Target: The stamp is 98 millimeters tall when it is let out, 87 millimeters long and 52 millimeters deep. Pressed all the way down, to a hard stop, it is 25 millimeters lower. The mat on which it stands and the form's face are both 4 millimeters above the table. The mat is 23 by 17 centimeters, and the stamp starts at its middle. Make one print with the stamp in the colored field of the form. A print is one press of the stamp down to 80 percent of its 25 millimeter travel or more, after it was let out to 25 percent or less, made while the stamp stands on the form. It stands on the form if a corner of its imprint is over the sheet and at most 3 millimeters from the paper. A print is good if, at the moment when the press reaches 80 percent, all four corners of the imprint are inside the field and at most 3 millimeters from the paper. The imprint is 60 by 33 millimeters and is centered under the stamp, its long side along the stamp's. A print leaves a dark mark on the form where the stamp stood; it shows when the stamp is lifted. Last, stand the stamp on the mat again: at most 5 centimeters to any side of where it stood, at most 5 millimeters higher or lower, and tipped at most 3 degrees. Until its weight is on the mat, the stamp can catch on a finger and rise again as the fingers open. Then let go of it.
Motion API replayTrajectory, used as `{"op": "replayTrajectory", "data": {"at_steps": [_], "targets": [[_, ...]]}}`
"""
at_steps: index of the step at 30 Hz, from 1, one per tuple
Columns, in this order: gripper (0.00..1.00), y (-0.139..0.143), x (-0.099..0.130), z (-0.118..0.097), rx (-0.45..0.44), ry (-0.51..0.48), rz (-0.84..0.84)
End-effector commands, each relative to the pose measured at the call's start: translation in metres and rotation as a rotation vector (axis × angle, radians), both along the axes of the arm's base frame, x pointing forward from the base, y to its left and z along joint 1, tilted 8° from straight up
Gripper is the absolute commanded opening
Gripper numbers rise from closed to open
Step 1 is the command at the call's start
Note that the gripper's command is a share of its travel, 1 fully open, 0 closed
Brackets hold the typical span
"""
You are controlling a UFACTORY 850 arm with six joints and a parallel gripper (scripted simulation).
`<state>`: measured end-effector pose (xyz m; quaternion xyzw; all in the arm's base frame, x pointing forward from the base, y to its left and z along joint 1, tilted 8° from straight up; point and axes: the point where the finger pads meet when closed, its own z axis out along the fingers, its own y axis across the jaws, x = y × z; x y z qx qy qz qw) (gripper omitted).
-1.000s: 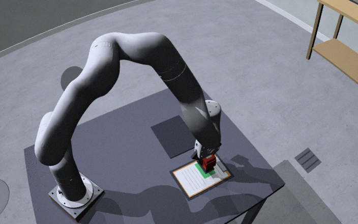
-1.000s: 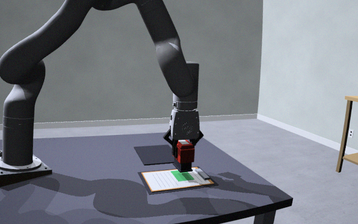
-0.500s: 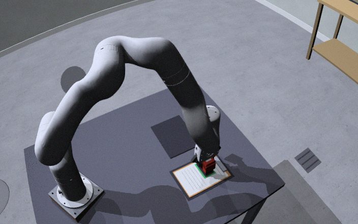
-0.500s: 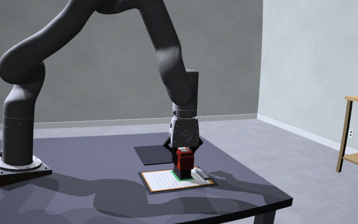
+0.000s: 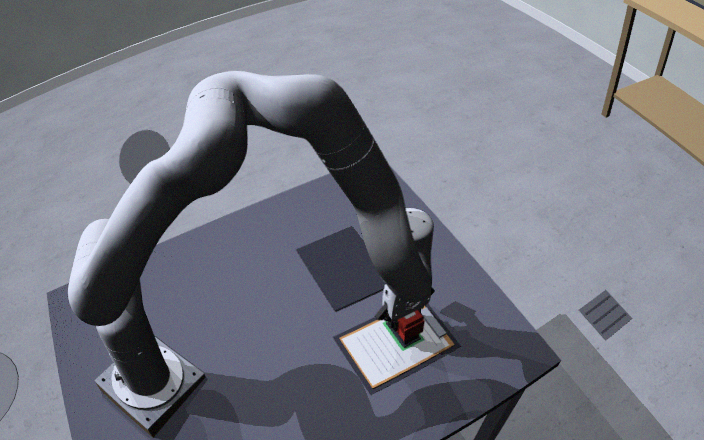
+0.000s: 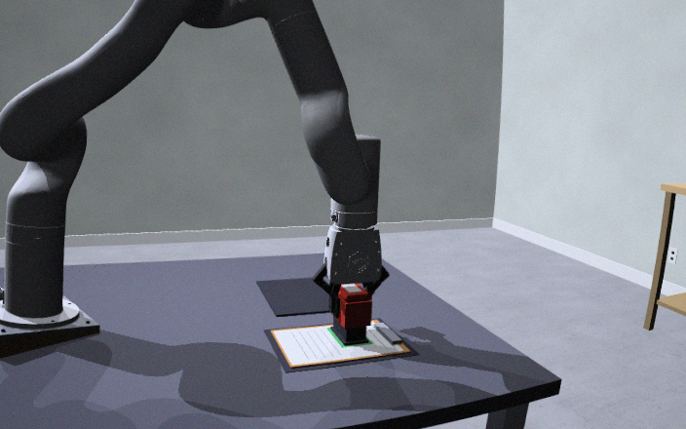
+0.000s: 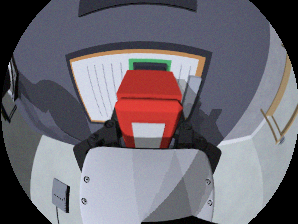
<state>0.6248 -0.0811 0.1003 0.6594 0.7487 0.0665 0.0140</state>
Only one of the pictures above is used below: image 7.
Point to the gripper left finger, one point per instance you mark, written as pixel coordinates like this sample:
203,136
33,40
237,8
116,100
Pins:
109,135

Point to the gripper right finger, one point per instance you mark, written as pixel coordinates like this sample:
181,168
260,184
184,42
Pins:
185,134

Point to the red self-inking stamp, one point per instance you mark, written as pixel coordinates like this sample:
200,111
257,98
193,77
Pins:
148,107

